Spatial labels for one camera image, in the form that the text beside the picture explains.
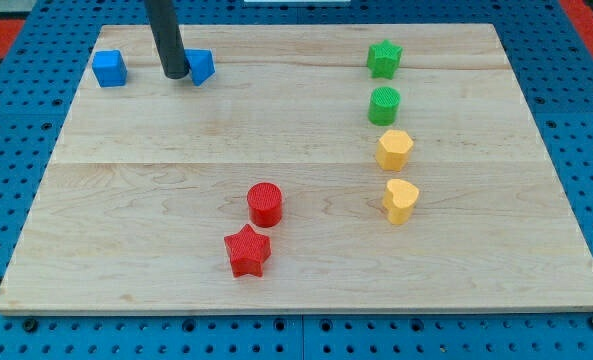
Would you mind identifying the black cylindrical robot arm stick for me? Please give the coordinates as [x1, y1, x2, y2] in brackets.
[144, 0, 190, 80]

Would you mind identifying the red star block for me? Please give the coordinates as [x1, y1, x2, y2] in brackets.
[224, 224, 271, 278]

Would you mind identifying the green star block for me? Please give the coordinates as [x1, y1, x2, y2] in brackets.
[366, 39, 403, 79]

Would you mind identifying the red cylinder block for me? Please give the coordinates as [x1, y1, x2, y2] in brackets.
[247, 182, 282, 228]

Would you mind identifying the light wooden board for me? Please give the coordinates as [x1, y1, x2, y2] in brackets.
[0, 24, 593, 316]

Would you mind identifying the yellow hexagon block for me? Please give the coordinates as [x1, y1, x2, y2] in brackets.
[375, 130, 414, 171]

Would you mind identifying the yellow heart block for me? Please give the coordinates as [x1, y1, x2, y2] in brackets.
[382, 179, 420, 225]

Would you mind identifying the green cylinder block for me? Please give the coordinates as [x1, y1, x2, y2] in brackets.
[368, 86, 401, 126]

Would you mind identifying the blue pentagon block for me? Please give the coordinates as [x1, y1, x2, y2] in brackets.
[185, 49, 215, 86]

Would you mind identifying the blue cube block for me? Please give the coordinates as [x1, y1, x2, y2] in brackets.
[92, 50, 127, 88]

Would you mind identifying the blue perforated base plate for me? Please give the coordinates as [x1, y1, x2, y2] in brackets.
[0, 0, 593, 360]

